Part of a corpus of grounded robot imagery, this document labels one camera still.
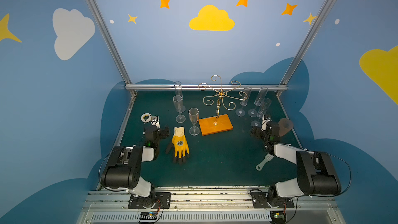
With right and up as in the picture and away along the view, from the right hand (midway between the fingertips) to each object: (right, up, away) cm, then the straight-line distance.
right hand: (263, 126), depth 95 cm
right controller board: (-2, -41, -22) cm, 47 cm away
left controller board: (-65, -40, -22) cm, 79 cm away
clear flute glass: (-54, +22, +3) cm, 58 cm away
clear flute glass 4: (-10, +8, +15) cm, 20 cm away
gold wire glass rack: (-27, +1, +7) cm, 27 cm away
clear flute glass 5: (-2, +8, +14) cm, 16 cm away
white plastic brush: (0, -18, -7) cm, 19 cm away
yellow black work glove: (-52, -12, -5) cm, 54 cm away
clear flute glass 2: (-54, +16, +2) cm, 56 cm away
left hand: (-65, +1, -1) cm, 65 cm away
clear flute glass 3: (-43, +8, -10) cm, 45 cm away
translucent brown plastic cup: (+16, 0, +4) cm, 16 cm away
